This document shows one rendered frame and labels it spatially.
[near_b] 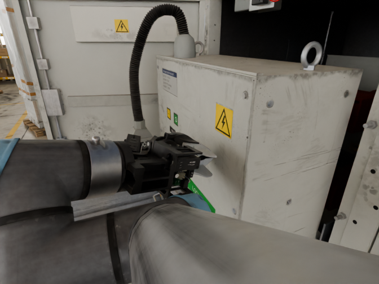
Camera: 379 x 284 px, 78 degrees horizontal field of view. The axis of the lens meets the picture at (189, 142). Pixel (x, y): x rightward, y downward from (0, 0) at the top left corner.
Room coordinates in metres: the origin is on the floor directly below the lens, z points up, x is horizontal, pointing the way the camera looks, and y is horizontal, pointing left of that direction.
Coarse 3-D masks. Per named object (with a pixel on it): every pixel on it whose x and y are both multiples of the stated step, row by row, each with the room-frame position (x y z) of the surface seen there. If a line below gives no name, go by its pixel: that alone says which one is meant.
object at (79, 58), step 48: (48, 0) 0.89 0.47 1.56; (96, 0) 0.91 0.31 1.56; (144, 0) 0.93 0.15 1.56; (192, 0) 0.93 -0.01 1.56; (48, 48) 0.89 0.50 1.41; (96, 48) 0.91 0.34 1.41; (144, 48) 0.93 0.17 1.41; (48, 96) 0.86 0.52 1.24; (96, 96) 0.89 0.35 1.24; (144, 96) 0.91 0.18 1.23
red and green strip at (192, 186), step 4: (188, 184) 0.53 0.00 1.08; (192, 184) 0.51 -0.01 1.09; (192, 188) 0.51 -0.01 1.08; (196, 188) 0.49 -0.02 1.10; (196, 192) 0.49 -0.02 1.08; (200, 192) 0.47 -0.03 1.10; (204, 196) 0.45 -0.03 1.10; (204, 200) 0.45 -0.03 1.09; (208, 204) 0.43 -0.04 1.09; (212, 208) 0.41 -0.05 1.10
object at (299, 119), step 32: (192, 64) 0.52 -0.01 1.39; (224, 64) 0.49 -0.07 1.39; (256, 64) 0.49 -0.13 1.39; (288, 64) 0.49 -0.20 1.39; (256, 96) 0.32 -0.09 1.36; (288, 96) 0.35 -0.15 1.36; (320, 96) 0.38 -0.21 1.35; (352, 96) 0.41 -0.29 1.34; (256, 128) 0.33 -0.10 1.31; (288, 128) 0.35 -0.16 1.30; (320, 128) 0.38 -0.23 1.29; (256, 160) 0.33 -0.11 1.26; (288, 160) 0.36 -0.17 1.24; (320, 160) 0.39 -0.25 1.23; (256, 192) 0.33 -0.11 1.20; (288, 192) 0.36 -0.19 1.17; (320, 192) 0.40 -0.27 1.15; (288, 224) 0.37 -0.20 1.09
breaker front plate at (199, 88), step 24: (192, 72) 0.52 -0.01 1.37; (216, 72) 0.42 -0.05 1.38; (168, 96) 0.67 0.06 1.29; (192, 96) 0.51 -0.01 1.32; (216, 96) 0.42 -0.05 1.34; (240, 96) 0.35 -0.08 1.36; (168, 120) 0.68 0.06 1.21; (192, 120) 0.51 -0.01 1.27; (240, 120) 0.35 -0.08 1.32; (216, 144) 0.41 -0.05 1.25; (240, 144) 0.34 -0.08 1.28; (216, 168) 0.41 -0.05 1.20; (240, 168) 0.34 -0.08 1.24; (216, 192) 0.40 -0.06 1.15; (240, 192) 0.33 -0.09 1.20
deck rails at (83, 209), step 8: (120, 192) 0.74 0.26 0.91; (128, 192) 0.75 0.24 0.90; (152, 192) 0.79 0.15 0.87; (80, 200) 0.68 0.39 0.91; (88, 200) 0.69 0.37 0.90; (96, 200) 0.70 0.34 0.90; (104, 200) 0.71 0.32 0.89; (112, 200) 0.72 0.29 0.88; (120, 200) 0.74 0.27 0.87; (128, 200) 0.75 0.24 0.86; (136, 200) 0.76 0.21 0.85; (144, 200) 0.76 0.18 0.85; (152, 200) 0.76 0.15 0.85; (80, 208) 0.68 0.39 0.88; (88, 208) 0.69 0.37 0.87; (96, 208) 0.70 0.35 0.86; (104, 208) 0.71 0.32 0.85; (112, 208) 0.71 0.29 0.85; (120, 208) 0.71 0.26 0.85; (80, 216) 0.67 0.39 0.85; (88, 216) 0.67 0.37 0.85
